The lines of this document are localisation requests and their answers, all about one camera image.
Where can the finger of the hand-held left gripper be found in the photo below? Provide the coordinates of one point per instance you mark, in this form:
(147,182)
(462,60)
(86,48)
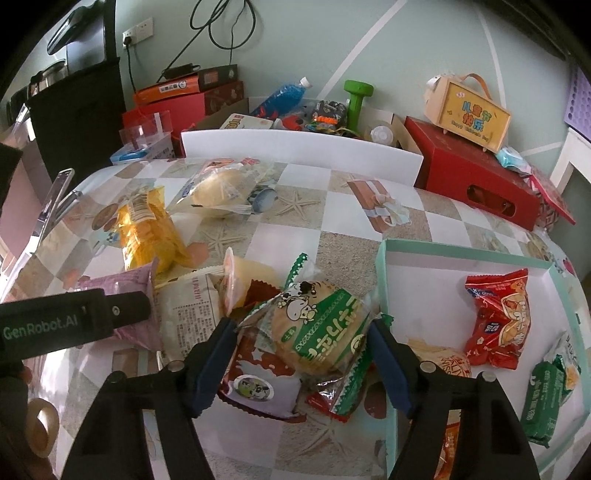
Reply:
(129,309)

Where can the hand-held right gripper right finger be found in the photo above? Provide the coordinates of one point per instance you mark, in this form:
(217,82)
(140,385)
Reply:
(392,369)

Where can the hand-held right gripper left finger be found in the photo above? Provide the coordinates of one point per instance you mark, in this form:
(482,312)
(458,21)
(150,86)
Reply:
(207,374)

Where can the pink snack bag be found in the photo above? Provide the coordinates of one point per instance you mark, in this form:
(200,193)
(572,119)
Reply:
(134,286)

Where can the tan bread roll bag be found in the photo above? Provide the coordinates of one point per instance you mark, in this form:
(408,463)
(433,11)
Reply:
(441,362)

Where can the red milk snack packet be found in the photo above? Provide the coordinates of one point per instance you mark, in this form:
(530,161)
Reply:
(258,378)

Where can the white paper snack packet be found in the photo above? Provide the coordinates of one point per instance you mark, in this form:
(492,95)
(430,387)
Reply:
(187,314)

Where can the green cow-print biscuit packet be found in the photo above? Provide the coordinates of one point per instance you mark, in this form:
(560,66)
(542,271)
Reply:
(318,323)

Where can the teal cardboard box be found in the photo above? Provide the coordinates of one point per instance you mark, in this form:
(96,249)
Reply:
(434,286)

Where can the red cartoon snack bag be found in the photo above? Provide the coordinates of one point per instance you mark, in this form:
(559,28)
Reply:
(501,318)

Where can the dark green biscuit pack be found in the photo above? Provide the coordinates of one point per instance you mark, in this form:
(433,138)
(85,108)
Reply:
(542,401)

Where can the white green cracker packet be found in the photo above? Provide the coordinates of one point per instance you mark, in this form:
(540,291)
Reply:
(568,364)

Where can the yellow chips bag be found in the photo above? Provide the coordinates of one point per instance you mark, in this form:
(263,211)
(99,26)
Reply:
(147,230)

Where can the smartphone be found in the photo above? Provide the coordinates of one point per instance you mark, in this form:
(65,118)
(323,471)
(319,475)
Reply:
(51,207)

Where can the grey phone stand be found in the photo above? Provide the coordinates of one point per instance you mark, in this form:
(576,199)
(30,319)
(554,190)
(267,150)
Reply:
(71,203)

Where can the brown wooden cabinet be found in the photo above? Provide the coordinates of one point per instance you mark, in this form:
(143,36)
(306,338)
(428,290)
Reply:
(14,207)

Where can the bread bun in clear bag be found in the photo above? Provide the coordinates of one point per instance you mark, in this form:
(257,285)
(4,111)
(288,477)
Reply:
(221,189)

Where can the blue and white box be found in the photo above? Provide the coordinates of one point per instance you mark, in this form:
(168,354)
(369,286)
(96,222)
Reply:
(138,150)

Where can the clear plastic box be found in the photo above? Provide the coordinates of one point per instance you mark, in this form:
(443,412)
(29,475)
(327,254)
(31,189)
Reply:
(145,129)

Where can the black cabinet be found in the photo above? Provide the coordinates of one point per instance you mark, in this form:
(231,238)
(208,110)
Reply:
(76,120)

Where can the large red box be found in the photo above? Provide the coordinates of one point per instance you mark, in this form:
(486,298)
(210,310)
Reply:
(184,110)

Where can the red gift box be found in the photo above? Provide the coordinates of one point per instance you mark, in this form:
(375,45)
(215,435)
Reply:
(466,170)

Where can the white card box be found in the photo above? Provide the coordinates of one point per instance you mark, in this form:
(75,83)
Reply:
(244,122)

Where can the orange flat box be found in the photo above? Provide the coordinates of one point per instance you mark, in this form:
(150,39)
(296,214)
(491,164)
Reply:
(166,90)

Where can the white board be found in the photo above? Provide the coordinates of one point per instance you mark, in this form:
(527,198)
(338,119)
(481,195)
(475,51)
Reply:
(300,150)

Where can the clear baby bottle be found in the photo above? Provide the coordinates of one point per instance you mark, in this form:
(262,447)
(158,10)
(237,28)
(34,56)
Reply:
(378,134)

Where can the light blue face mask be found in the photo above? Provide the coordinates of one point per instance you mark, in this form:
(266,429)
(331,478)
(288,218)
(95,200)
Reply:
(512,159)

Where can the black power adapter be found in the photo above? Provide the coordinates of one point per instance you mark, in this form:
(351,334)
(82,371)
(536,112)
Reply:
(180,71)

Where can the metal pot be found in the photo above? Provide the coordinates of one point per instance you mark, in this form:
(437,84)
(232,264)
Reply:
(48,76)

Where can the dark brown box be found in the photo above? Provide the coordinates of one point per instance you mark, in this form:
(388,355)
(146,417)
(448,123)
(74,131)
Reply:
(217,77)

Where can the blue liquid bottle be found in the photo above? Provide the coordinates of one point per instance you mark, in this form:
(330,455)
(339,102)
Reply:
(281,97)

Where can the colourful toy car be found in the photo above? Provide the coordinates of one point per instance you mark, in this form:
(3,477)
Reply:
(328,113)

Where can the tan handbag-shaped box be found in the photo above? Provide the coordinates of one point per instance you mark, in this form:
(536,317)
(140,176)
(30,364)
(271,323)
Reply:
(471,115)

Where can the green dumbbell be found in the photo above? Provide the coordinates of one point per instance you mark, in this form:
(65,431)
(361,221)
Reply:
(355,104)

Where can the white side table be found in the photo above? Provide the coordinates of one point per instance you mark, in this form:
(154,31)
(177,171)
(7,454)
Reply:
(570,157)

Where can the purple perforated basket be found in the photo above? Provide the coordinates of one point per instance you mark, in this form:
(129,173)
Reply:
(579,101)

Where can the white wall socket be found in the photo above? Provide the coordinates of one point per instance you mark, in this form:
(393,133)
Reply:
(137,32)

